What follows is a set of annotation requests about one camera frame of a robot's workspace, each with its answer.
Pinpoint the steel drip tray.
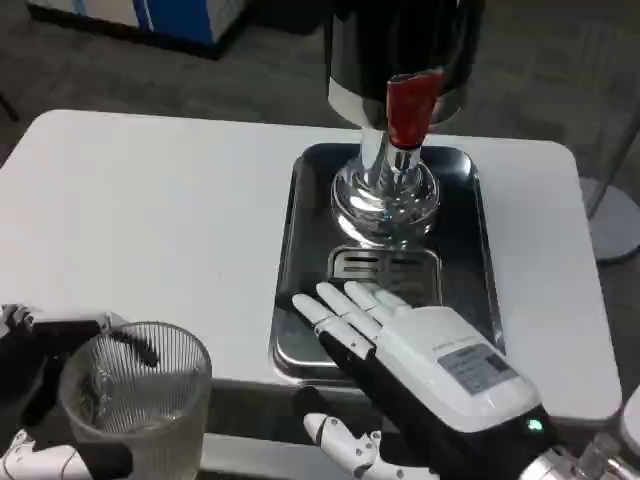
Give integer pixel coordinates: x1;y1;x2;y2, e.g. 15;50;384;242
268;141;508;387

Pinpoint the blue and white box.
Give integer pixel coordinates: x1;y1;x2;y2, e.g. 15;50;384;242
25;0;242;62

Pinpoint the black arm cable with plug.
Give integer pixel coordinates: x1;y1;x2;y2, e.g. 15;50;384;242
577;432;626;479

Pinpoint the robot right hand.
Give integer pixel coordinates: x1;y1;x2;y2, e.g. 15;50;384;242
291;280;559;480

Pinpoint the grey stand with pole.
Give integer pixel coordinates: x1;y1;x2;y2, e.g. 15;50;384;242
578;97;640;263

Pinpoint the clear ribbed glass cup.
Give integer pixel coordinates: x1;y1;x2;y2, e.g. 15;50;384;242
56;320;214;480

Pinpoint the red tap handle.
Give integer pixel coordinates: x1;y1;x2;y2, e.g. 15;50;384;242
385;68;447;150

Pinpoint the black steel drink dispenser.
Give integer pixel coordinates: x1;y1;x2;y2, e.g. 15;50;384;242
322;0;485;252

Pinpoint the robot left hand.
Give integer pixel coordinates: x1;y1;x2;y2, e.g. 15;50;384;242
0;302;160;480

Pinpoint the slotted steel drip grid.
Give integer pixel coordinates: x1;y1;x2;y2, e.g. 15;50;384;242
326;244;445;310

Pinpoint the white robot body shell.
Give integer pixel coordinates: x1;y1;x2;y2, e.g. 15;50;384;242
618;387;640;454

